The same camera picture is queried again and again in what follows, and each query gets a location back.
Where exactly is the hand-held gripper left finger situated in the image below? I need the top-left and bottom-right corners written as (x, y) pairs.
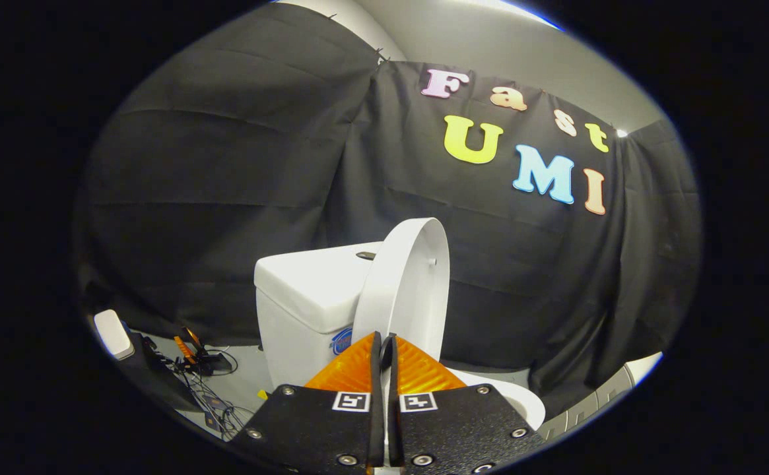
top-left (229, 331), bottom-right (385, 474)

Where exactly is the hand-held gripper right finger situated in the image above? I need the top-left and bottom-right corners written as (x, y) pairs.
top-left (387, 333), bottom-right (547, 474)

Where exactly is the white toilet lid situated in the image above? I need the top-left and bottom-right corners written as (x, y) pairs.
top-left (352, 218), bottom-right (451, 365)

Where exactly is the white toilet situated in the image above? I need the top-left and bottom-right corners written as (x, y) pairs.
top-left (254, 241), bottom-right (547, 431)

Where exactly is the orange black tool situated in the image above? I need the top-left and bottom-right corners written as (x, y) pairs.
top-left (173, 327), bottom-right (233, 377)

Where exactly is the white drawer cabinet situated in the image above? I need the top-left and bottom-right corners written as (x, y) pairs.
top-left (539, 352), bottom-right (664, 442)

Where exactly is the black backdrop cloth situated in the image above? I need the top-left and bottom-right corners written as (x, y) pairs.
top-left (74, 3), bottom-right (704, 418)

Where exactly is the white rounded device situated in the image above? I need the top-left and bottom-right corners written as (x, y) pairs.
top-left (93, 309), bottom-right (136, 361)

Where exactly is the tangle of black cables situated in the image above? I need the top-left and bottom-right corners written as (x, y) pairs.
top-left (160, 343), bottom-right (257, 441)

